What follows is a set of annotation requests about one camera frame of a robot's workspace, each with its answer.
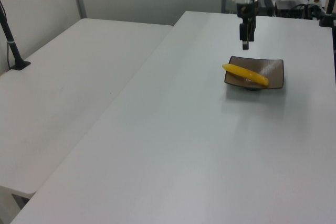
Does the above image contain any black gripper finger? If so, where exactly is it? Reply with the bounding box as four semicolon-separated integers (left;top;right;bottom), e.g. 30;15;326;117
248;20;257;42
238;23;250;51

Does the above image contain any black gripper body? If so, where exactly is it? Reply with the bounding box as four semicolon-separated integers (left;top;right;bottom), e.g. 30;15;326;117
236;2;258;27

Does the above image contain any yellow banana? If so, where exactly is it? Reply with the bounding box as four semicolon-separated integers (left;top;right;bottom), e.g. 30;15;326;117
222;63;270;87

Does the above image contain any square brown ceramic plate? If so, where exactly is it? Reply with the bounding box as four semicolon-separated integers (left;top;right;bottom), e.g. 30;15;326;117
223;55;286;92

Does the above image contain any black electronics box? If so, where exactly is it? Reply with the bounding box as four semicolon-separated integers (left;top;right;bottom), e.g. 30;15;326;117
274;0;307;19

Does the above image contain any black clamp stand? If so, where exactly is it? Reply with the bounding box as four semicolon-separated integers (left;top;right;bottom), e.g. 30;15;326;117
318;0;336;28

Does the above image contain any black pole stand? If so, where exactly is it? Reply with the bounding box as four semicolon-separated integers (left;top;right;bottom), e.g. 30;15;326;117
0;0;32;71

